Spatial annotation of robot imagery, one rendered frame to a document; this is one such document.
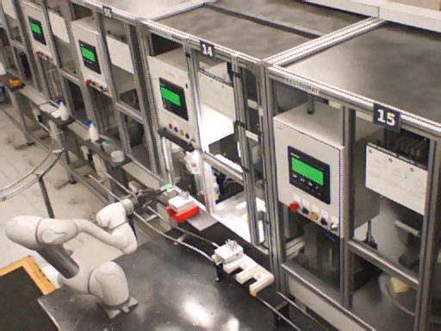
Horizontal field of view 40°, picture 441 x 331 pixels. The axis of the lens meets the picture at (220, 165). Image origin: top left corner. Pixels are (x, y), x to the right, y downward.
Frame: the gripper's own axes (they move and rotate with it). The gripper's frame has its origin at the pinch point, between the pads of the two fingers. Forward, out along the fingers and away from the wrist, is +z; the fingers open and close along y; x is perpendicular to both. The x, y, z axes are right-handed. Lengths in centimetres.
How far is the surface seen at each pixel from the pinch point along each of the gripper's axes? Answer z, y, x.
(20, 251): -56, -115, 169
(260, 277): 12, -27, -73
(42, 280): -57, -113, 118
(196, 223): 12.4, -23.0, -14.3
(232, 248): 11, -20, -51
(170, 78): 23, 61, 9
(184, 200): 13.2, -12.2, -2.7
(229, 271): 4, -28, -57
